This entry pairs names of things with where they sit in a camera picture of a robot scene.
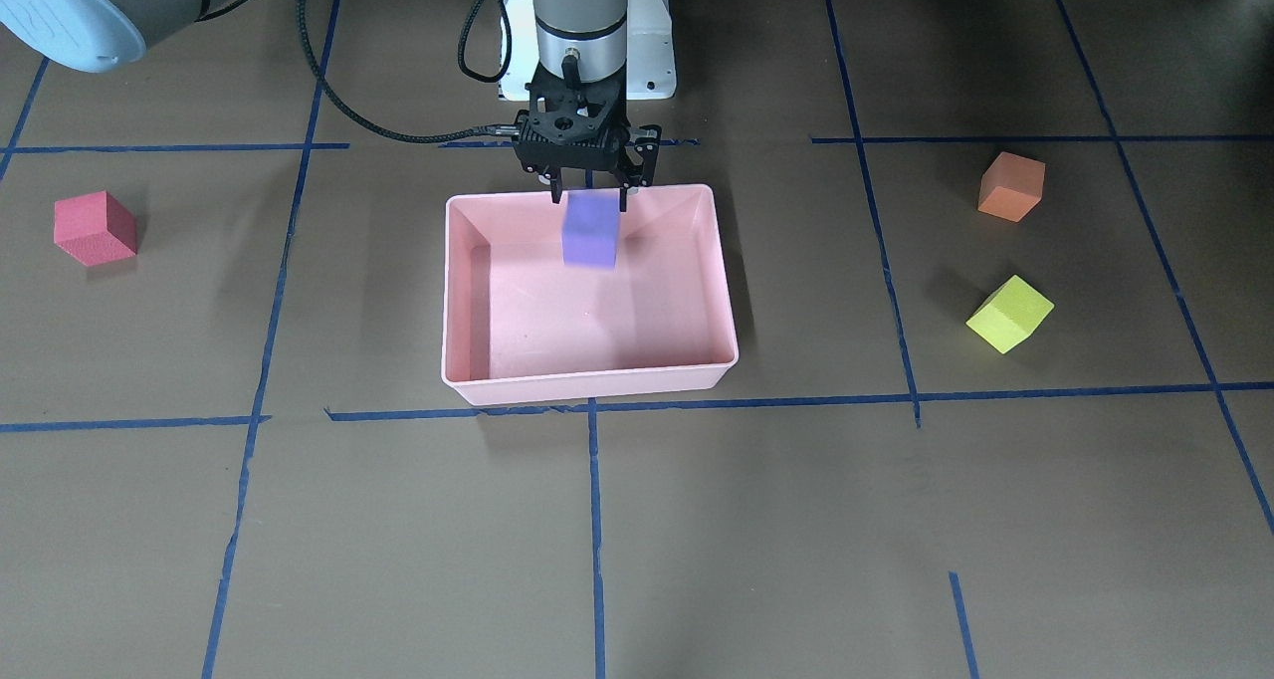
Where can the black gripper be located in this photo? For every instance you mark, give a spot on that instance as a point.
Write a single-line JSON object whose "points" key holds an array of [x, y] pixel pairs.
{"points": [[642, 150]]}

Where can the purple foam block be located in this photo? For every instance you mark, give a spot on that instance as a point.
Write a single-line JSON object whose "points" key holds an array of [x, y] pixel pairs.
{"points": [[590, 230]]}

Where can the orange foam block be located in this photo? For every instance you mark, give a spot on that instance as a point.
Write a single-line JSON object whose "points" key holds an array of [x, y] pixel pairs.
{"points": [[1011, 187]]}

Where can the yellow foam block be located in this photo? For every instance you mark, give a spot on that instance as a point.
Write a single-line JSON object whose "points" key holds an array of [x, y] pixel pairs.
{"points": [[1010, 315]]}

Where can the red foam block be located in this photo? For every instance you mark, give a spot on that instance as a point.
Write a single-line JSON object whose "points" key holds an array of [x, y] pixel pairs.
{"points": [[95, 229]]}

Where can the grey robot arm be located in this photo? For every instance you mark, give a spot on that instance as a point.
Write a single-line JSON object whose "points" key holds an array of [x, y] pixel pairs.
{"points": [[578, 40]]}

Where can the pink plastic bin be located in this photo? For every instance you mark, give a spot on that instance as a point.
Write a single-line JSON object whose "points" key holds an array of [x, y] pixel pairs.
{"points": [[520, 325]]}

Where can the brown paper table cover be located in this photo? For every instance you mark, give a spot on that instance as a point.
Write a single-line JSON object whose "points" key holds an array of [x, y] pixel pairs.
{"points": [[233, 454]]}

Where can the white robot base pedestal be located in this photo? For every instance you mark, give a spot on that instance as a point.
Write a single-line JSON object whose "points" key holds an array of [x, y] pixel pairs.
{"points": [[651, 70]]}

